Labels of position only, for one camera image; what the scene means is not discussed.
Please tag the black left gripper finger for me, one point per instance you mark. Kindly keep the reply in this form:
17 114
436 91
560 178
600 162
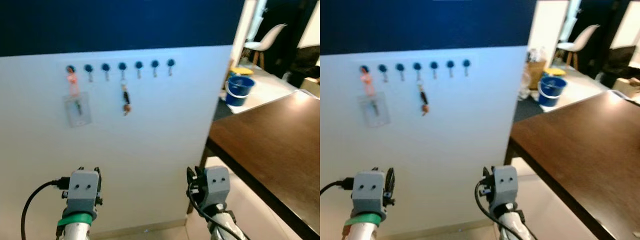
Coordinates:
389 179
97 176

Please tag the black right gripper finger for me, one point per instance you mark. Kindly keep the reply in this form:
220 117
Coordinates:
484 174
190 176

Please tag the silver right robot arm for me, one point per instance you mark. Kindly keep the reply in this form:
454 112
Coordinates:
227 227
512 227

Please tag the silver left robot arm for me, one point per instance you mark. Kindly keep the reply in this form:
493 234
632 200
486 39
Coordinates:
75 229
361 229

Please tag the keys with brown fob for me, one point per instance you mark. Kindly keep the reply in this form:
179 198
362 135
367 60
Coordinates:
126 99
423 99

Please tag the dark blue rug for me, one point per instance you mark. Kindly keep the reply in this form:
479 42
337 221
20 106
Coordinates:
223 111
525 110

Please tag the dark brown wooden table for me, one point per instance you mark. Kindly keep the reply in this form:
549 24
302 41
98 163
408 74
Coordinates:
270 145
580 150

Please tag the blue plastic bucket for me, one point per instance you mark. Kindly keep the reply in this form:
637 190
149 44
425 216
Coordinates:
551 91
239 91

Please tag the tall open cardboard box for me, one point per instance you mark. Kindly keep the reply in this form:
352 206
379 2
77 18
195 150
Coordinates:
536 74

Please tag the yellow round lid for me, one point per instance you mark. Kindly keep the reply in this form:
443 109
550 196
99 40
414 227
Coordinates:
242 71
554 71

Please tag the brown cardboard box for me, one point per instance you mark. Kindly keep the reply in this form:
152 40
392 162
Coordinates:
311 86
628 86

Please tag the black sofa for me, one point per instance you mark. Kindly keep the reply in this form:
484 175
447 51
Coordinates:
305 62
620 62

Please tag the white chair with wooden legs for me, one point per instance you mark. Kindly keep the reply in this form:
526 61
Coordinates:
581 40
269 39

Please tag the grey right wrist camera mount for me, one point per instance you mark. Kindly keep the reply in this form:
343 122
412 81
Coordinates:
216 186
504 187

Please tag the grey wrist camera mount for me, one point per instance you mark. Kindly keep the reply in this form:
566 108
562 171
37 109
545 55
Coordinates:
369 190
82 189
504 187
216 186

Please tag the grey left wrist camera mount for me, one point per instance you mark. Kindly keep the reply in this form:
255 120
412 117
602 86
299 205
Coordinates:
369 190
82 189

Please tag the blue wall hook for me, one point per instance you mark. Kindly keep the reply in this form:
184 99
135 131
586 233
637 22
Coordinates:
155 64
122 66
88 68
417 66
382 68
400 67
105 67
139 65
466 63
171 63
450 64
434 65
70 68

